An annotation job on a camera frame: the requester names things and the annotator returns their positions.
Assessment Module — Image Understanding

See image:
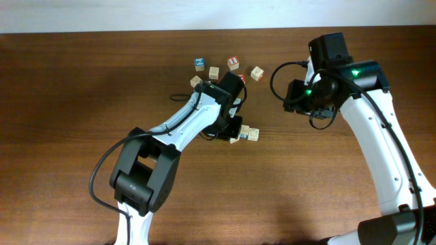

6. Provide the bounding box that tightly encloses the wooden block red bottom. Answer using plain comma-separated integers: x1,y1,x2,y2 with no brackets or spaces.
229,137,240,144

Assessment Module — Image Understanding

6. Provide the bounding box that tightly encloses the wooden block blue side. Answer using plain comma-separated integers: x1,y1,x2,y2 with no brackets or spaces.
239,125,250,139

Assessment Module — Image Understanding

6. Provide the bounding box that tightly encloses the wooden block circle top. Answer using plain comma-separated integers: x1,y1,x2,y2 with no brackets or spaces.
247,127,260,142

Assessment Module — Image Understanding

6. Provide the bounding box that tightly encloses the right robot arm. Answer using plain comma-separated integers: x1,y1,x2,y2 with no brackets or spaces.
283,33,435,244

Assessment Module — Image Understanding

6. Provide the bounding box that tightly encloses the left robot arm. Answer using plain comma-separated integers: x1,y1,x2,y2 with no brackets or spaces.
109,71,247,244

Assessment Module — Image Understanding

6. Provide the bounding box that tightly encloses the wooden block red side right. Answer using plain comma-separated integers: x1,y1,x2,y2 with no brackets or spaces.
250,66,264,81

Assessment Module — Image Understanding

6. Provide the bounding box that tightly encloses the red U wooden block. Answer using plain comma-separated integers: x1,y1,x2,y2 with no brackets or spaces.
237,74,245,84

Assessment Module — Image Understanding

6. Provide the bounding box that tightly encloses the wooden block butterfly left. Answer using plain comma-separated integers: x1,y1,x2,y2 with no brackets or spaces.
190,76,203,88

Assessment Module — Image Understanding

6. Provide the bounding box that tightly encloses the plain wooden block top middle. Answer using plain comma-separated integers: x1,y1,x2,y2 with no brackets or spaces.
208,67,219,80

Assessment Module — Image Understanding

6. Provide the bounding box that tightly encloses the red I wooden block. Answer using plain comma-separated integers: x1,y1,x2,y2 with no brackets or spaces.
227,56,240,71

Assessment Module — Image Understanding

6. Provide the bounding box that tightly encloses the blue top wooden block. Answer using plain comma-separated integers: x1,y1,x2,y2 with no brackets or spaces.
194,58,205,71

